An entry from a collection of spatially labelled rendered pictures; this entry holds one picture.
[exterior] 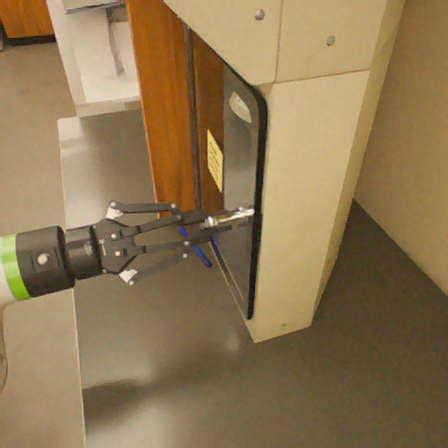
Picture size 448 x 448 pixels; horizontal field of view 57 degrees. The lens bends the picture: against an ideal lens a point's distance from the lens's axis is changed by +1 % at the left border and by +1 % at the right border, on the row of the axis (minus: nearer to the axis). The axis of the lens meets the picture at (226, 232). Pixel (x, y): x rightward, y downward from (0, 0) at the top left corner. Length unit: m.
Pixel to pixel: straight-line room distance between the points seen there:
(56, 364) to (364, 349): 1.44
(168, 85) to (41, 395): 1.42
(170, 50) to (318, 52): 0.39
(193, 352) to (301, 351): 0.19
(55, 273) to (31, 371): 1.41
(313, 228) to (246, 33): 0.29
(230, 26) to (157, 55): 0.40
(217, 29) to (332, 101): 0.16
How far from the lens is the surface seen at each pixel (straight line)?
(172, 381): 0.73
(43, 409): 1.87
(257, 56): 0.42
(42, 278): 0.59
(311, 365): 0.75
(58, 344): 2.01
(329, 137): 0.51
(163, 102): 0.82
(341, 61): 0.47
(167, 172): 0.90
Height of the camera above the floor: 1.58
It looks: 42 degrees down
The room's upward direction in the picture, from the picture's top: straight up
